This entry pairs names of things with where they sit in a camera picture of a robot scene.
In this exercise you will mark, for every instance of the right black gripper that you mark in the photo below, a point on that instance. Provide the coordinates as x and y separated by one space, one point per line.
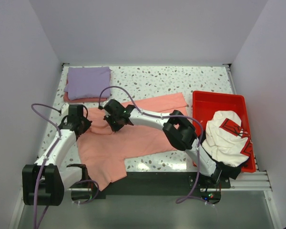
114 128

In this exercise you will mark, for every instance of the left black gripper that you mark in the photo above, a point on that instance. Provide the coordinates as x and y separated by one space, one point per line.
87 124

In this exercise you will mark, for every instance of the salmon pink t shirt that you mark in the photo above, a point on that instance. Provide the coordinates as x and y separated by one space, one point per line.
104 151

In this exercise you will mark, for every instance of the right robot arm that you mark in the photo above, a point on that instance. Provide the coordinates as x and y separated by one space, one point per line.
177 128

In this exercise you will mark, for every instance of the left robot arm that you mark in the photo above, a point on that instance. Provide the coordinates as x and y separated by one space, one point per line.
43 183

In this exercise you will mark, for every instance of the folded dark pink t shirt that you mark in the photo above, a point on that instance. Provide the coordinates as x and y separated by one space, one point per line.
82 92

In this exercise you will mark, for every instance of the folded purple t shirt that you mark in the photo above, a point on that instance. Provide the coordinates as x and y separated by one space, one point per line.
85 74

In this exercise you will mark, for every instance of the red plastic bin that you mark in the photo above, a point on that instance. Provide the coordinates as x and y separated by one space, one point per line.
206 104

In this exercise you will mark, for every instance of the white t shirt red print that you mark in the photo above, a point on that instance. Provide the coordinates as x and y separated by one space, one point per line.
226 141

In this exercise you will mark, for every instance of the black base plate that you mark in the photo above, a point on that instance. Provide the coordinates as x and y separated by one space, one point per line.
140 184

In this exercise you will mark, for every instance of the aluminium table frame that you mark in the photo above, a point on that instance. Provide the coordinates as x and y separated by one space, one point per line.
162 90

